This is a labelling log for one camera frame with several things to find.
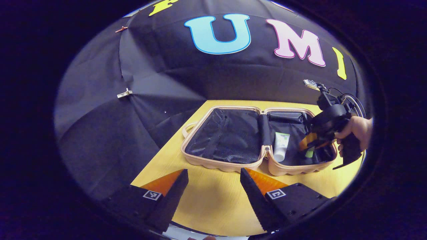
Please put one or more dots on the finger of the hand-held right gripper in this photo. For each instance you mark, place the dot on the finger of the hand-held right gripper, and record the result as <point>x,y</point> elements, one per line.
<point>306,141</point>
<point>322,145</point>

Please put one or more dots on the copper metal clip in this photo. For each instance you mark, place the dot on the copper metal clip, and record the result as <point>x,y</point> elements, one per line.
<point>121,29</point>

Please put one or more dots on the small white tube green cap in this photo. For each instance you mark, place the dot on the small white tube green cap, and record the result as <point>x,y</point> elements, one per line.
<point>309,153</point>

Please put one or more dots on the pink suitcase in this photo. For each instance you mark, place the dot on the pink suitcase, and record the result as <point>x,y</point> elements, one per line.
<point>230,140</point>

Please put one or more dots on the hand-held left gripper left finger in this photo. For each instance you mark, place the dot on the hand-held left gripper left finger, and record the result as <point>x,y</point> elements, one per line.
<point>173,195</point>

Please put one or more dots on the large white skin care tube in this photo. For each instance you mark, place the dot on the large white skin care tube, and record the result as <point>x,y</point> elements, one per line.
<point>281,146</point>

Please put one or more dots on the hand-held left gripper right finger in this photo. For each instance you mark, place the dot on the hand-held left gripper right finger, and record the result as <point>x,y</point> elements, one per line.
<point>253,196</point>

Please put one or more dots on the silver metal clip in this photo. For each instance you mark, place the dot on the silver metal clip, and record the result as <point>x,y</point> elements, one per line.
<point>124,93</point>

